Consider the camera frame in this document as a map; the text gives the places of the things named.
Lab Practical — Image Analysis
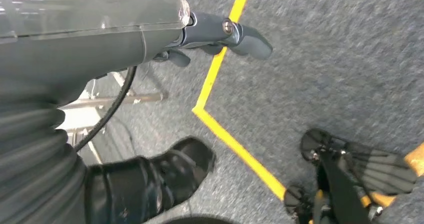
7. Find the stainless steel workbench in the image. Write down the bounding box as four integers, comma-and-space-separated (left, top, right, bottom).
59, 72, 166, 165

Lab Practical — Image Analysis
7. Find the black robot left foot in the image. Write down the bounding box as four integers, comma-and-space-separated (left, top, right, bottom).
84, 136, 217, 224

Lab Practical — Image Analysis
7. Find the yellow floor tape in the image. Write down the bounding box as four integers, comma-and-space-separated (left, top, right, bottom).
191, 0, 424, 210

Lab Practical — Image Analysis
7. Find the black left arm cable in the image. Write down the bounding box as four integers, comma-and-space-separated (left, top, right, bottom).
73, 65, 139, 153

